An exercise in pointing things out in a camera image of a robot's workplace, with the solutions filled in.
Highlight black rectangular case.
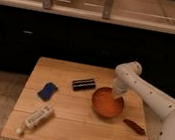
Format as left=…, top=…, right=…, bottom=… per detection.
left=72, top=78, right=96, bottom=91

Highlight orange ceramic bowl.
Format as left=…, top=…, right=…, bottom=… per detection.
left=92, top=87, right=125, bottom=118

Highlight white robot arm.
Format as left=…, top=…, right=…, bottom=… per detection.
left=113, top=61, right=175, bottom=140

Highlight wooden folding table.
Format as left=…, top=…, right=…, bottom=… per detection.
left=1, top=57, right=148, bottom=140

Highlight white plastic bottle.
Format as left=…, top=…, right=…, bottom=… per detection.
left=15, top=105, right=54, bottom=136

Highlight blue cloth pouch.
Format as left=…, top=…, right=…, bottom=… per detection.
left=37, top=82, right=58, bottom=102

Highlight grey metal post centre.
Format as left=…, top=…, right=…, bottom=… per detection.
left=102, top=0, right=113, bottom=19

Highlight black cabinet wall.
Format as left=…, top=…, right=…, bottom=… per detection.
left=0, top=4, right=175, bottom=98

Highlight dark red chili pepper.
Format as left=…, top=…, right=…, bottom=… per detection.
left=124, top=119, right=146, bottom=135

